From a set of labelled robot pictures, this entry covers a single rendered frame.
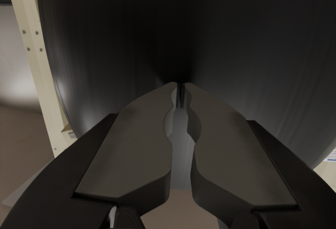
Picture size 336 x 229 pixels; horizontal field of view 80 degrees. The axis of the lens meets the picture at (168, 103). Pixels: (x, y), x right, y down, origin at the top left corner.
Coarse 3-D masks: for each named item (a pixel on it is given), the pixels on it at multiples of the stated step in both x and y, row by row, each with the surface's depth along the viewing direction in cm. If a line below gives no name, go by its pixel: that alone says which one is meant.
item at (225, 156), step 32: (192, 96) 10; (192, 128) 10; (224, 128) 8; (192, 160) 8; (224, 160) 7; (256, 160) 7; (192, 192) 7; (224, 192) 6; (256, 192) 6; (288, 192) 6; (224, 224) 8
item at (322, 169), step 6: (324, 162) 41; (330, 162) 41; (318, 168) 42; (324, 168) 42; (330, 168) 41; (318, 174) 42; (324, 174) 42; (330, 174) 42; (324, 180) 43; (330, 180) 43; (330, 186) 44
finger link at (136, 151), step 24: (144, 96) 10; (168, 96) 10; (120, 120) 8; (144, 120) 8; (168, 120) 9; (120, 144) 7; (144, 144) 7; (168, 144) 7; (96, 168) 6; (120, 168) 6; (144, 168) 6; (168, 168) 6; (96, 192) 6; (120, 192) 6; (144, 192) 6; (168, 192) 7
